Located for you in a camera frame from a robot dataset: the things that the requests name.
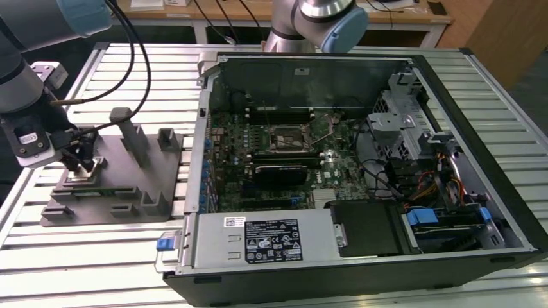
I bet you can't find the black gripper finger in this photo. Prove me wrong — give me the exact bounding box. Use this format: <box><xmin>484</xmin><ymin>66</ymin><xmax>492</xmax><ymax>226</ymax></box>
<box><xmin>61</xmin><ymin>146</ymin><xmax>81</xmax><ymax>174</ymax></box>
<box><xmin>80</xmin><ymin>136</ymin><xmax>102</xmax><ymax>174</ymax></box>

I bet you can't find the silver CPU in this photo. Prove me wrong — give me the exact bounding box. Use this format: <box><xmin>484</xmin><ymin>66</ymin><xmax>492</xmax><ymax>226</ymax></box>
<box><xmin>65</xmin><ymin>168</ymin><xmax>98</xmax><ymax>183</ymax></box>

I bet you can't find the metal socket cover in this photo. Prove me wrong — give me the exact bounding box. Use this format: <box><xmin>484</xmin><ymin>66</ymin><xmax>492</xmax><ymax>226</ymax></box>
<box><xmin>301</xmin><ymin>110</ymin><xmax>342</xmax><ymax>146</ymax></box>

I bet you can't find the black CPU socket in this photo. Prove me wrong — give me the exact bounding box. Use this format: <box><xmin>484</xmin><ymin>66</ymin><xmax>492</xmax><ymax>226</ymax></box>
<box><xmin>266</xmin><ymin>124</ymin><xmax>316</xmax><ymax>151</ymax></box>

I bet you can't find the green RAM stick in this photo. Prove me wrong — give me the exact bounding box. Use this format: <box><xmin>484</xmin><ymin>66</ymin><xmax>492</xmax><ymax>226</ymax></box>
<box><xmin>70</xmin><ymin>187</ymin><xmax>117</xmax><ymax>197</ymax></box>

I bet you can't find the moulded parts rack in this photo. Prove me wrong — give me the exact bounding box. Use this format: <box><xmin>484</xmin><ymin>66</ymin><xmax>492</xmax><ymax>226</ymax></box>
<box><xmin>38</xmin><ymin>107</ymin><xmax>185</xmax><ymax>227</ymax></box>

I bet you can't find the silver power supply unit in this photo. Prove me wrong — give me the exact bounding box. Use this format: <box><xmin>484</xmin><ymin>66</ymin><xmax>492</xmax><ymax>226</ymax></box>
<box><xmin>182</xmin><ymin>210</ymin><xmax>345</xmax><ymax>269</ymax></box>

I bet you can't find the white flat box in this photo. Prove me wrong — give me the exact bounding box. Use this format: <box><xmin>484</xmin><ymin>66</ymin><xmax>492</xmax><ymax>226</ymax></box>
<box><xmin>129</xmin><ymin>0</ymin><xmax>164</xmax><ymax>10</ymax></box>

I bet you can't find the black graphics card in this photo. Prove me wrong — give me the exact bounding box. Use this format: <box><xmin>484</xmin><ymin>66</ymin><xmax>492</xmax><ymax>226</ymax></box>
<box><xmin>252</xmin><ymin>164</ymin><xmax>309</xmax><ymax>187</ymax></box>

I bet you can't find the black RAM slot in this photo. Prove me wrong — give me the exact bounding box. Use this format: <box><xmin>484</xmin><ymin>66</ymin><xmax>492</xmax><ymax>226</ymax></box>
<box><xmin>245</xmin><ymin>107</ymin><xmax>316</xmax><ymax>112</ymax></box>
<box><xmin>245</xmin><ymin>115</ymin><xmax>316</xmax><ymax>121</ymax></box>
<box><xmin>245</xmin><ymin>110</ymin><xmax>316</xmax><ymax>115</ymax></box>
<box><xmin>250</xmin><ymin>156</ymin><xmax>321</xmax><ymax>161</ymax></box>
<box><xmin>250</xmin><ymin>153</ymin><xmax>321</xmax><ymax>158</ymax></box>
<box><xmin>245</xmin><ymin>113</ymin><xmax>316</xmax><ymax>118</ymax></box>
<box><xmin>250</xmin><ymin>158</ymin><xmax>321</xmax><ymax>164</ymax></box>

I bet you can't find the silver chipset heatsink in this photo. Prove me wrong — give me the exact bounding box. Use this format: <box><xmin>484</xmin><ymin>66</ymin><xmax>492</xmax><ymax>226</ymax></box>
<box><xmin>313</xmin><ymin>188</ymin><xmax>340</xmax><ymax>206</ymax></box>

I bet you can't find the green motherboard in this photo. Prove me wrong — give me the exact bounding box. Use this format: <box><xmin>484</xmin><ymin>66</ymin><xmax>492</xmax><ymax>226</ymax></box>
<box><xmin>208</xmin><ymin>107</ymin><xmax>369</xmax><ymax>214</ymax></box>

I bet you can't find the black PC case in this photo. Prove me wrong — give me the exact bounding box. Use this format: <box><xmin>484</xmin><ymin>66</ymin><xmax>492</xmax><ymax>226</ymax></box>
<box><xmin>161</xmin><ymin>46</ymin><xmax>548</xmax><ymax>307</ymax></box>

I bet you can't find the black plastic shroud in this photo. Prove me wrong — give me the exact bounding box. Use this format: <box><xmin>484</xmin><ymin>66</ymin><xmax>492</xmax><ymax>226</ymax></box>
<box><xmin>328</xmin><ymin>199</ymin><xmax>405</xmax><ymax>258</ymax></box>

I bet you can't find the silver drive cage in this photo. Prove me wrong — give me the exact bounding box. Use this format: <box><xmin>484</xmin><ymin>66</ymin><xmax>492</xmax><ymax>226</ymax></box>
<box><xmin>366</xmin><ymin>73</ymin><xmax>444</xmax><ymax>161</ymax></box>

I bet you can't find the blue disk carrier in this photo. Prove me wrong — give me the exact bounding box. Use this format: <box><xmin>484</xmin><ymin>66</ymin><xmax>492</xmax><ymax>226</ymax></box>
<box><xmin>405</xmin><ymin>207</ymin><xmax>440</xmax><ymax>227</ymax></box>

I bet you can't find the black disk drive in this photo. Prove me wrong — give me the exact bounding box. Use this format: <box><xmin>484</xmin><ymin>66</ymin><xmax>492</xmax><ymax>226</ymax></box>
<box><xmin>413</xmin><ymin>221</ymin><xmax>506</xmax><ymax>254</ymax></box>

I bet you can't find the wooden desk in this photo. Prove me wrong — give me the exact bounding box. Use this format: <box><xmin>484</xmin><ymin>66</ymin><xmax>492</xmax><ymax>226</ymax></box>
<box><xmin>109</xmin><ymin>0</ymin><xmax>456</xmax><ymax>49</ymax></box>

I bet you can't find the wooden cabinet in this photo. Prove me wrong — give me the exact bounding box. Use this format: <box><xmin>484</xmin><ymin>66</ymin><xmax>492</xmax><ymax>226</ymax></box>
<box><xmin>438</xmin><ymin>0</ymin><xmax>548</xmax><ymax>92</ymax></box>

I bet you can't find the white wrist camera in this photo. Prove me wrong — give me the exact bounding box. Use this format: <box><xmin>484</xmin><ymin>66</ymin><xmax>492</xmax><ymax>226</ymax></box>
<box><xmin>1</xmin><ymin>117</ymin><xmax>60</xmax><ymax>168</ymax></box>

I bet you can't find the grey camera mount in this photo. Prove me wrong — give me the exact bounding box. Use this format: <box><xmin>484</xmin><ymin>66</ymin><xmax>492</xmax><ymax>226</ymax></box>
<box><xmin>28</xmin><ymin>60</ymin><xmax>70</xmax><ymax>89</ymax></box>

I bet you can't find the black camera cable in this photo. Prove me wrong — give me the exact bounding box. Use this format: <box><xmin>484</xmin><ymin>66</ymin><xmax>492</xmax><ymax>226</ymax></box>
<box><xmin>96</xmin><ymin>0</ymin><xmax>153</xmax><ymax>131</ymax></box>

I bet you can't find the thin cable with plug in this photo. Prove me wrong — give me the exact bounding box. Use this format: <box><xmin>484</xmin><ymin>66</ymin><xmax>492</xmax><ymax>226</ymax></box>
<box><xmin>192</xmin><ymin>0</ymin><xmax>236</xmax><ymax>44</ymax></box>

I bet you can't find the black cable bundle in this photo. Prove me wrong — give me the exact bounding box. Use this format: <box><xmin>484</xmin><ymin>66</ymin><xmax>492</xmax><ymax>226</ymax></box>
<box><xmin>358</xmin><ymin>158</ymin><xmax>412</xmax><ymax>203</ymax></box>

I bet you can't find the coloured power wire bundle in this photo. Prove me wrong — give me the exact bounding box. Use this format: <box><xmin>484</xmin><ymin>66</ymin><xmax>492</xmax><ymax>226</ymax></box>
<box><xmin>410</xmin><ymin>152</ymin><xmax>470</xmax><ymax>201</ymax></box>

